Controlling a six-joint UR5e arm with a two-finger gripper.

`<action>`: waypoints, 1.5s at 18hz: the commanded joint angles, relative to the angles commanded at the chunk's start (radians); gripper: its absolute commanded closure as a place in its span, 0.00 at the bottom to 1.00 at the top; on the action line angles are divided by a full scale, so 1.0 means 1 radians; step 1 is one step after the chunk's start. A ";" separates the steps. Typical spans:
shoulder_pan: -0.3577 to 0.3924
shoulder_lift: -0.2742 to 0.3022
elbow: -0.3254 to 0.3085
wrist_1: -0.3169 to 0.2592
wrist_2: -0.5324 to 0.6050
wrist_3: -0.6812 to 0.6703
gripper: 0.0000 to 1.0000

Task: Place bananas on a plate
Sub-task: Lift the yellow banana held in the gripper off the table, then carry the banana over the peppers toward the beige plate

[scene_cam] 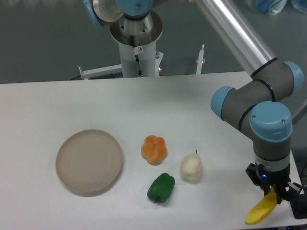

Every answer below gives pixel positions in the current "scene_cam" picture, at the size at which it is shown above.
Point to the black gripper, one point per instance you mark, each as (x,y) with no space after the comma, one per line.
(276,173)

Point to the yellow banana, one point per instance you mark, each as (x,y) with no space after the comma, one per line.
(262,209)

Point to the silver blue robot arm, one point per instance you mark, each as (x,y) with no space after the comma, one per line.
(255,109)

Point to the beige round plate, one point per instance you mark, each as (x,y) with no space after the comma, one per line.
(89,162)

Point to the black device at edge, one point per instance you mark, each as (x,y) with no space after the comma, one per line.
(299,205)

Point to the white pear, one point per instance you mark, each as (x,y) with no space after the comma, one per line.
(191,168)

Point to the green bell pepper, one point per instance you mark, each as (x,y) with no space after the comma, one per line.
(161,188)

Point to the orange bread roll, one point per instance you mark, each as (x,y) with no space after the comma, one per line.
(154,149)

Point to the blue plastic bag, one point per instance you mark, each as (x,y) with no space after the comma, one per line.
(273,7)

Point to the white right support bracket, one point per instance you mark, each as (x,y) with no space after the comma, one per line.
(200,60)

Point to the white support bracket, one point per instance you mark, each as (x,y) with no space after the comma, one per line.
(93,73)
(200,60)

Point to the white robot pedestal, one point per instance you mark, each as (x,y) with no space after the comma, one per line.
(136,38)

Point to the white left support bracket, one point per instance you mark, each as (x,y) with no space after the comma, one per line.
(93,73)

